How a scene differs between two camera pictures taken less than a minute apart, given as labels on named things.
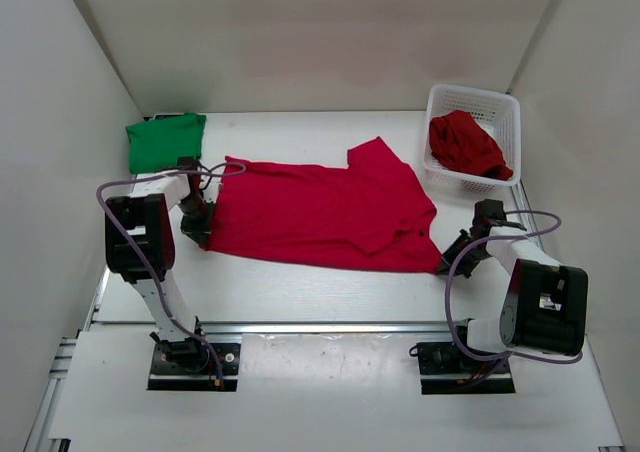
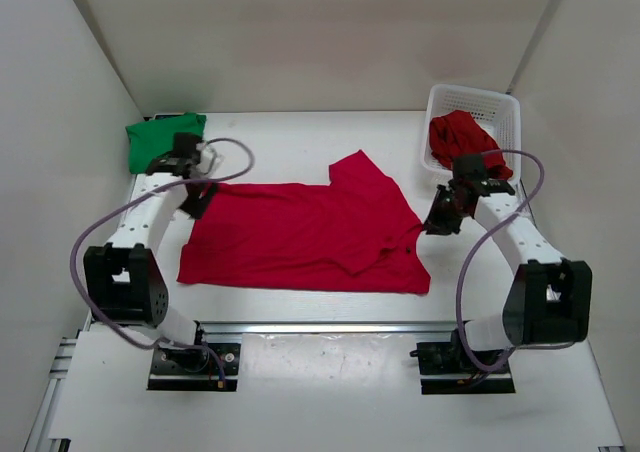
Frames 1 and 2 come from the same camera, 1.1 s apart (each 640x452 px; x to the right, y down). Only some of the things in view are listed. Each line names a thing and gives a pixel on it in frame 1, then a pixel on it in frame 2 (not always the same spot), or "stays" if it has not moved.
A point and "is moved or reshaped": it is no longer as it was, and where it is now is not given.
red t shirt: [374, 212] is moved or reshaped
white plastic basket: [497, 113] stays
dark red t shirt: [459, 142] stays
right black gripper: [450, 253] → [432, 223]
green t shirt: [156, 145] stays
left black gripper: [198, 231] → [198, 205]
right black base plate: [444, 369] stays
